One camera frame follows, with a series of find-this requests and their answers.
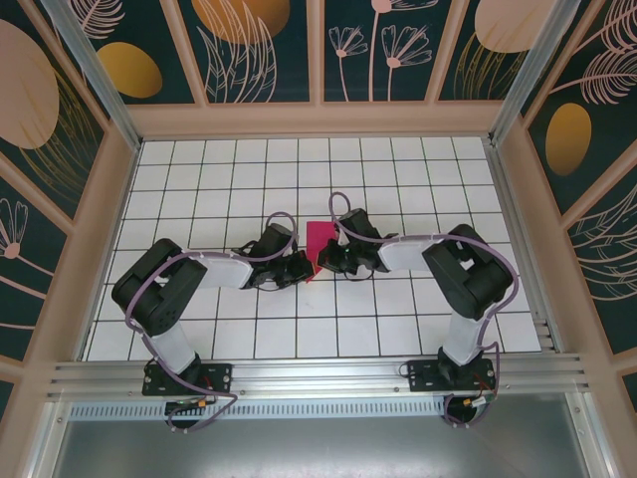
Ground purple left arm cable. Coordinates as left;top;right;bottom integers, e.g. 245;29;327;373
123;211;300;434

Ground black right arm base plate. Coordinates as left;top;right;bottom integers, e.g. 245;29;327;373
406;358;498;394

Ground wall panel with pink flowers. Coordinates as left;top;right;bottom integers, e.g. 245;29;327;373
322;0;435;104

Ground long aluminium base rail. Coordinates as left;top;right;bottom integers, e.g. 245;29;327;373
47;353;591;400

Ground wall panel with orange oval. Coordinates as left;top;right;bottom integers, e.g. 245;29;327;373
69;0;196;106

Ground aluminium frame post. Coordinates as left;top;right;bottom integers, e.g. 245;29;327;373
40;0;144;151
566;392;616;478
487;0;599;148
27;397;69;478

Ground slotted grey cable tray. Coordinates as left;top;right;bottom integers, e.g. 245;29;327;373
68;401;452;423

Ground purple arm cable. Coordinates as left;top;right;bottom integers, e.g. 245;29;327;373
123;211;300;434
327;191;522;430

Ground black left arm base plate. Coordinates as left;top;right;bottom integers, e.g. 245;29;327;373
141;361;235;397

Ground wall panel single pink flower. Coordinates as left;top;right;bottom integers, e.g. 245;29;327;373
0;173;69;359

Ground aluminium side rail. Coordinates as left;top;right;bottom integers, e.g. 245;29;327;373
485;138;557;353

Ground wall panel orange circle leaves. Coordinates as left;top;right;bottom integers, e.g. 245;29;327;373
177;0;311;105

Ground grey metal sheet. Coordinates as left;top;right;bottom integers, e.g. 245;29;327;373
49;417;598;478

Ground wall panel beige circle leaves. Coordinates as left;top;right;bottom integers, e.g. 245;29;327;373
436;0;561;102

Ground pink paper sheet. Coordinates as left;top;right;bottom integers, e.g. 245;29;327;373
305;220;336;285

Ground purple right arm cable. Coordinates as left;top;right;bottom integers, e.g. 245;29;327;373
327;191;522;430

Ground wall panel orange oval fern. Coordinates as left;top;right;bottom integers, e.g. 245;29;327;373
522;0;637;215

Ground wall panel beige disc gold lines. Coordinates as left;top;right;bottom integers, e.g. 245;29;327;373
0;0;108;223

